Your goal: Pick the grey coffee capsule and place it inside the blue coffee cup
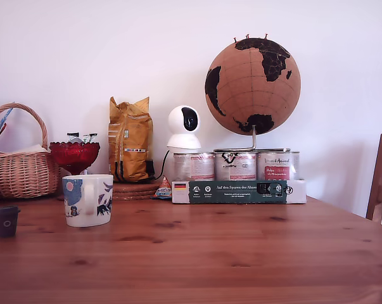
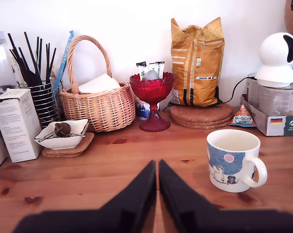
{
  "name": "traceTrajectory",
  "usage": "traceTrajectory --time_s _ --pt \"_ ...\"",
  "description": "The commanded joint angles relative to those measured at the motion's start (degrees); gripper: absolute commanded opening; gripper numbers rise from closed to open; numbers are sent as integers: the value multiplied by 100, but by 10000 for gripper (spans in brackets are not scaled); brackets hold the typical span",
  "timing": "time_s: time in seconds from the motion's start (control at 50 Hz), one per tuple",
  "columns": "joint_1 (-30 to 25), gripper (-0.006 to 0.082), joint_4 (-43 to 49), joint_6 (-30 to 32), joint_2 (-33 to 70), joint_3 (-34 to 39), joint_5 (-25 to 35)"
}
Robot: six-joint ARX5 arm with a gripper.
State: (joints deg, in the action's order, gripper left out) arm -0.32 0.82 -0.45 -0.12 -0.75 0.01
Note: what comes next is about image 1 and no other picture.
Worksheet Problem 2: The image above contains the grey coffee capsule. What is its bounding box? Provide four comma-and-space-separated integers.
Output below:
0, 205, 21, 238

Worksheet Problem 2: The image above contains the tin can with red label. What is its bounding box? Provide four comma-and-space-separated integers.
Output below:
173, 152, 215, 182

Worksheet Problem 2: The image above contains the tin can with black logo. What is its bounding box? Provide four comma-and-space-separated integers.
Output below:
214, 151, 258, 182

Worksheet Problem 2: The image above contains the orange triangular snack packet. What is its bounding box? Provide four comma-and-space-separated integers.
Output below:
150, 175, 173, 201

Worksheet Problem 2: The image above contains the green and white cardboard tray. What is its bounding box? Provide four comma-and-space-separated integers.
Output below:
171, 179, 307, 205

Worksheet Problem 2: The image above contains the yellow paper bag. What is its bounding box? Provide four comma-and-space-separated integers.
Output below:
108, 96, 155, 184

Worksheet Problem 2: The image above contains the metal globe stand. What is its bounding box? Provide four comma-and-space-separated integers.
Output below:
213, 125, 290, 153

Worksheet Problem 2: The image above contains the round cork trivet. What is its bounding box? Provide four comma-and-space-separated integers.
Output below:
113, 180, 160, 190
111, 186, 161, 195
111, 192, 160, 201

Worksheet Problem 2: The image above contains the cork globe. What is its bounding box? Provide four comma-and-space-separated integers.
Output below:
204, 37, 302, 136

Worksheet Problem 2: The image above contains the tin can with script label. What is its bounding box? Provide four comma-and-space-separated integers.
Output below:
256, 150, 301, 182

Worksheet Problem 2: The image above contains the red glass footed bowl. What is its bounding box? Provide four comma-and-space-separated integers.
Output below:
49, 141, 101, 177

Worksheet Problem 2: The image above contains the white mug with blue print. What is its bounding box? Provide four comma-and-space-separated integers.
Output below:
61, 174, 115, 228

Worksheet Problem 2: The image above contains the blue pen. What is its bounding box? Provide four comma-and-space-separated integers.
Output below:
0, 107, 15, 141

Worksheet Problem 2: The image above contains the white security camera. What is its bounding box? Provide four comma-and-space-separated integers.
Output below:
166, 104, 202, 150

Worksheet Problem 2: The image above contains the black cable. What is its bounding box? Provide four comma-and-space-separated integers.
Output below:
153, 149, 171, 182

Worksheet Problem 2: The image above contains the wicker basket with handle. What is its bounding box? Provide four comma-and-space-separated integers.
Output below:
0, 102, 62, 199

